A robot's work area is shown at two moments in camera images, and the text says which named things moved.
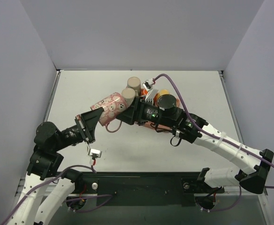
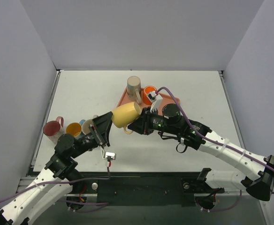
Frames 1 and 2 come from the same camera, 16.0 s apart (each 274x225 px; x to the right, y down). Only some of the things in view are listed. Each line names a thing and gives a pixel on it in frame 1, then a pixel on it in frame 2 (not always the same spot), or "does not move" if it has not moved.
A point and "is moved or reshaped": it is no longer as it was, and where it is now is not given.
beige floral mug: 128,94 is moved or reshaped
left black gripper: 83,129 → 98,134
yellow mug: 163,92 is moved or reshaped
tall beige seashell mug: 134,82 does not move
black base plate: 146,188 does not move
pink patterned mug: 112,105 is moved or reshaped
